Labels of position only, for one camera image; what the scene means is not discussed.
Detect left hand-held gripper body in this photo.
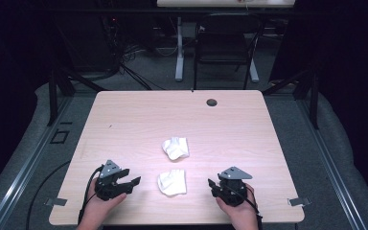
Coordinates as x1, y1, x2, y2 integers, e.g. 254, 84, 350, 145
94, 159, 127, 202

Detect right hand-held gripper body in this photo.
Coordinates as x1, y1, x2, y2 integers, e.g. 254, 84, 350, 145
217, 166, 254, 207

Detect white sock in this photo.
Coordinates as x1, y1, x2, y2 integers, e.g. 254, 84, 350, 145
161, 136, 191, 161
157, 169, 188, 196

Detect person's left hand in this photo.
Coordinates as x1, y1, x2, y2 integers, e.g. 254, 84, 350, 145
76, 183, 127, 230

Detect person's right hand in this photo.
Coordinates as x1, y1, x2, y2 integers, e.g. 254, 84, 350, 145
216, 183, 260, 230

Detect black folding chair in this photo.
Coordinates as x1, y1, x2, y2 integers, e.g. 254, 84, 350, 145
192, 12, 266, 91

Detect white desk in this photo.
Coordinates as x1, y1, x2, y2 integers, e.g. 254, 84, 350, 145
156, 0, 297, 83

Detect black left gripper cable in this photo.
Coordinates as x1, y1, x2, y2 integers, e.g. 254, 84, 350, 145
77, 165, 105, 225

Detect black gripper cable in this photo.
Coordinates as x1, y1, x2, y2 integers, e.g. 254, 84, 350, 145
77, 165, 105, 225
226, 183, 265, 230

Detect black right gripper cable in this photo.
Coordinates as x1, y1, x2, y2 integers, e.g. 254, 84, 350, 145
226, 183, 265, 230

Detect grey metal table bracket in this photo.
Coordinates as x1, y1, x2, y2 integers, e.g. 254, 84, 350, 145
43, 197, 68, 207
287, 196, 312, 207

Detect black cable on floor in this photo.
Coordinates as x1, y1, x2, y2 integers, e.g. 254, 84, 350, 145
25, 159, 72, 230

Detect aluminium floor rail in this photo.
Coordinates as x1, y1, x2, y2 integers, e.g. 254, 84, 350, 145
0, 95, 75, 230
295, 95, 368, 230

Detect black metal frame post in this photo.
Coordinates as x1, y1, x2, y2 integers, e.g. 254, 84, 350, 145
262, 66, 320, 130
47, 61, 108, 127

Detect bundle of black cables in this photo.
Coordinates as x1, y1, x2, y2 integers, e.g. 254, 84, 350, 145
100, 15, 167, 92

